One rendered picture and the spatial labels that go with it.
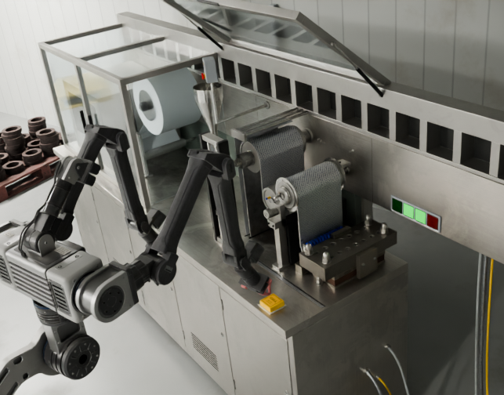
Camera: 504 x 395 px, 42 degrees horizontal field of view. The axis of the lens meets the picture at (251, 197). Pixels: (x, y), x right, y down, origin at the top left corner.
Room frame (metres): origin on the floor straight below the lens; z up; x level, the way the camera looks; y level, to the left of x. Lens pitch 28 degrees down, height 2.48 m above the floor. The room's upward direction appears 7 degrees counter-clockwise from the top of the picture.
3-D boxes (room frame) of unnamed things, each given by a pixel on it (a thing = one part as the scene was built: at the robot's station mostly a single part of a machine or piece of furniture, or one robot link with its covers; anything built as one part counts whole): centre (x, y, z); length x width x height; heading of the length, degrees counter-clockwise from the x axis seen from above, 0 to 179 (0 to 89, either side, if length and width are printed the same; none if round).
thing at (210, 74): (2.82, 0.13, 1.66); 0.07 x 0.07 x 0.10; 7
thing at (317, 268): (2.27, -0.38, 1.00); 0.40 x 0.16 x 0.06; 122
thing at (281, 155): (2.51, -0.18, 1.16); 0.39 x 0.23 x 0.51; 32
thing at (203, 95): (3.00, 0.15, 1.50); 0.14 x 0.14 x 0.06
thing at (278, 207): (2.35, -0.09, 1.05); 0.06 x 0.05 x 0.31; 122
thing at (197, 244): (3.15, 0.33, 0.88); 2.52 x 0.66 x 0.04; 32
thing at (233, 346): (3.16, 0.31, 0.43); 2.52 x 0.64 x 0.86; 32
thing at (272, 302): (2.08, -0.03, 0.91); 0.07 x 0.07 x 0.02; 32
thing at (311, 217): (2.35, -0.28, 1.11); 0.23 x 0.01 x 0.18; 122
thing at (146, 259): (1.62, 0.32, 1.43); 0.10 x 0.05 x 0.09; 139
